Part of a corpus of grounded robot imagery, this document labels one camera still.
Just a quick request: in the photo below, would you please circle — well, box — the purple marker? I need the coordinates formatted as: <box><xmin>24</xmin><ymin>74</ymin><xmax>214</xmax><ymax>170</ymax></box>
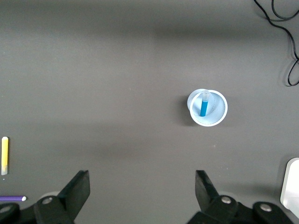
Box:
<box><xmin>0</xmin><ymin>195</ymin><xmax>27</xmax><ymax>203</ymax></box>

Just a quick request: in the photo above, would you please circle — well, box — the black looped cable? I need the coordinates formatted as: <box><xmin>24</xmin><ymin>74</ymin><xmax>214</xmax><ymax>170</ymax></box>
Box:
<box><xmin>254</xmin><ymin>0</ymin><xmax>299</xmax><ymax>87</ymax></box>

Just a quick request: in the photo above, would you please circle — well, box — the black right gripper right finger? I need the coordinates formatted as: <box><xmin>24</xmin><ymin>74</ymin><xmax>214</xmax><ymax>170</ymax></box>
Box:
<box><xmin>186</xmin><ymin>169</ymin><xmax>255</xmax><ymax>224</ymax></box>

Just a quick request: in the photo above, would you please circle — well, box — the blue marker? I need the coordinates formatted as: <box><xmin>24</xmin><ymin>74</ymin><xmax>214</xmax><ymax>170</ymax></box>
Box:
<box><xmin>199</xmin><ymin>89</ymin><xmax>211</xmax><ymax>118</ymax></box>

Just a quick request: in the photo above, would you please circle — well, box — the light blue plastic cup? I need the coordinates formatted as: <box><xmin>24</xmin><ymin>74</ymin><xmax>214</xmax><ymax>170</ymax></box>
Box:
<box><xmin>186</xmin><ymin>88</ymin><xmax>228</xmax><ymax>127</ymax></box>

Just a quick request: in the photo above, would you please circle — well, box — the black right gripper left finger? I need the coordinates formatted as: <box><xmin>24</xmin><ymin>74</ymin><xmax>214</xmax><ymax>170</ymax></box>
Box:
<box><xmin>34</xmin><ymin>169</ymin><xmax>91</xmax><ymax>224</ymax></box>

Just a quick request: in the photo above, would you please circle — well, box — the yellow marker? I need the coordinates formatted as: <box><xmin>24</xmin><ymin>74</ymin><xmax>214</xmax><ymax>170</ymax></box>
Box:
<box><xmin>1</xmin><ymin>136</ymin><xmax>10</xmax><ymax>176</ymax></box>

